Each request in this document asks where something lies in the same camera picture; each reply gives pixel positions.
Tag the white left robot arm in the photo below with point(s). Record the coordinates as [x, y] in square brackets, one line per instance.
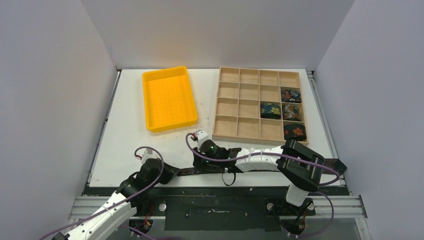
[131, 196]

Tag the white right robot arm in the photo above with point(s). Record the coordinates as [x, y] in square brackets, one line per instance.
[302, 166]

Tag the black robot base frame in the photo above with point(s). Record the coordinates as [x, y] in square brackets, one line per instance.
[242, 208]

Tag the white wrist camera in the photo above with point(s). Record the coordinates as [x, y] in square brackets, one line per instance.
[201, 136]
[148, 154]

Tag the brown blue floral rolled tie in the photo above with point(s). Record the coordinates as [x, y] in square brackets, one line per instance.
[291, 113]

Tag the brown blue floral tie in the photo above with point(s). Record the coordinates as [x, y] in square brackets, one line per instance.
[192, 171]
[291, 113]

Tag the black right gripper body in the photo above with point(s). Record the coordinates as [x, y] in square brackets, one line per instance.
[201, 160]

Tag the black orange floral rolled tie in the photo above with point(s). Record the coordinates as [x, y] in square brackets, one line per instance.
[295, 131]

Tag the navy red floral rolled tie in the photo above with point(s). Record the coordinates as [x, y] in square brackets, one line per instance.
[291, 96]

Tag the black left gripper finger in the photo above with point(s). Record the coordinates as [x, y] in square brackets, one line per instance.
[166, 179]
[170, 170]

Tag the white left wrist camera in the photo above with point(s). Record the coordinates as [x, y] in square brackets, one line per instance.
[148, 154]

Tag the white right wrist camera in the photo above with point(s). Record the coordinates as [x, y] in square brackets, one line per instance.
[201, 136]

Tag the yellow plastic tray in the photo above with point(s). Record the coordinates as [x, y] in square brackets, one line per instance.
[168, 99]

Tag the blue yellow floral rolled tie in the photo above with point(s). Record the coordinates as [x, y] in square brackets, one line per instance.
[270, 110]

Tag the wooden compartment organizer box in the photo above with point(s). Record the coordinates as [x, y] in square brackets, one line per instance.
[237, 110]

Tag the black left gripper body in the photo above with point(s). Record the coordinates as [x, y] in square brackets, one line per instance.
[153, 182]

